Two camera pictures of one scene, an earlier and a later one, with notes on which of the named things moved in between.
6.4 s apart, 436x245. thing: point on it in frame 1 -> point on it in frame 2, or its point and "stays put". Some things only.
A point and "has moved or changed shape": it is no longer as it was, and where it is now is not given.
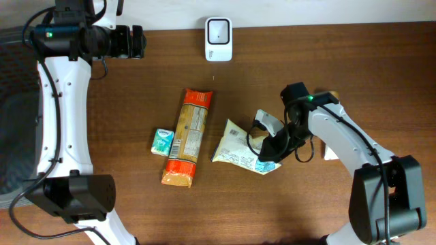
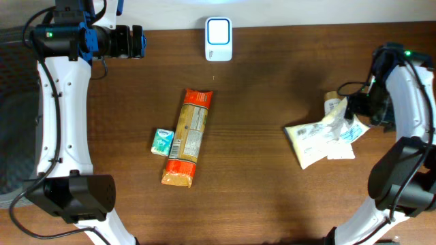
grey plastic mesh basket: (20, 126) stays put
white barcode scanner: (219, 39) stays put
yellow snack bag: (240, 145) has moved or changed shape
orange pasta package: (187, 137) stays put
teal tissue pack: (162, 142) stays put
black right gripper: (270, 142) -> (353, 106)
